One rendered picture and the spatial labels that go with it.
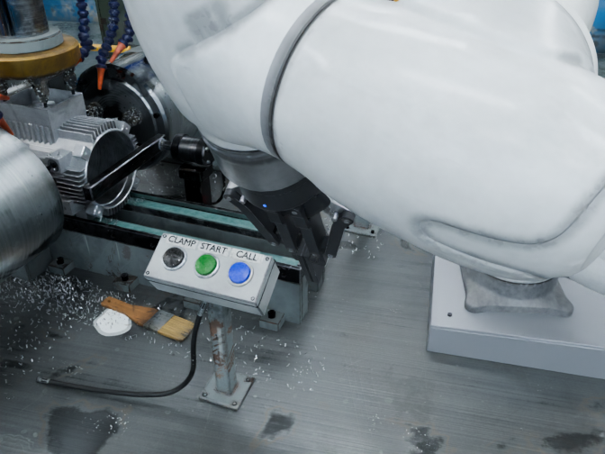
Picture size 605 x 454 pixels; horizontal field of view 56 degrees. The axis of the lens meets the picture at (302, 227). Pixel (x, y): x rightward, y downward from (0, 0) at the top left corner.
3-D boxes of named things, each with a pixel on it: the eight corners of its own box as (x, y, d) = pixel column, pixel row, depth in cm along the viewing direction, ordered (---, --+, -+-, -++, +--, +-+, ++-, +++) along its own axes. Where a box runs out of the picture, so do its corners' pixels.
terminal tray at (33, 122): (4, 138, 110) (-6, 102, 106) (43, 118, 119) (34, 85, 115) (54, 147, 107) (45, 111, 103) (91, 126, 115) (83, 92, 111)
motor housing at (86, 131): (10, 215, 115) (-19, 128, 105) (72, 175, 130) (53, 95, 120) (92, 234, 109) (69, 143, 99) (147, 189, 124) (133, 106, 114)
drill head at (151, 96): (59, 177, 130) (31, 69, 117) (158, 114, 162) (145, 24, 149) (153, 196, 123) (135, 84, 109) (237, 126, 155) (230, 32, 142)
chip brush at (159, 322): (95, 310, 109) (94, 306, 109) (113, 295, 113) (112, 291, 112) (182, 343, 101) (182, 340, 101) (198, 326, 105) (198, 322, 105)
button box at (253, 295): (156, 289, 82) (140, 275, 77) (175, 247, 85) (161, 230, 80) (264, 317, 77) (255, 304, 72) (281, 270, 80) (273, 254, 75)
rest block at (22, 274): (8, 276, 118) (-9, 228, 111) (32, 258, 123) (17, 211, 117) (31, 283, 116) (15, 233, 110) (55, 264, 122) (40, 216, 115)
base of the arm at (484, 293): (542, 245, 116) (548, 222, 113) (574, 317, 97) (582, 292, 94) (451, 242, 118) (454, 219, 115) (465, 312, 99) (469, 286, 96)
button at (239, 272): (228, 284, 76) (223, 278, 74) (236, 264, 77) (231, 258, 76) (248, 289, 75) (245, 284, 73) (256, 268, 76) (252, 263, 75)
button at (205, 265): (194, 276, 77) (190, 271, 76) (203, 257, 79) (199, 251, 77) (214, 281, 76) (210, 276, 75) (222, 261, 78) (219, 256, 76)
